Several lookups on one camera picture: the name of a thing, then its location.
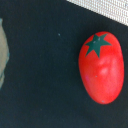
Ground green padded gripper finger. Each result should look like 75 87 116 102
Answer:
0 18 10 89

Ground beige woven placemat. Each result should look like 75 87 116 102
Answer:
67 0 128 26

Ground red toy tomato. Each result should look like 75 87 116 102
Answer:
78 32 124 104

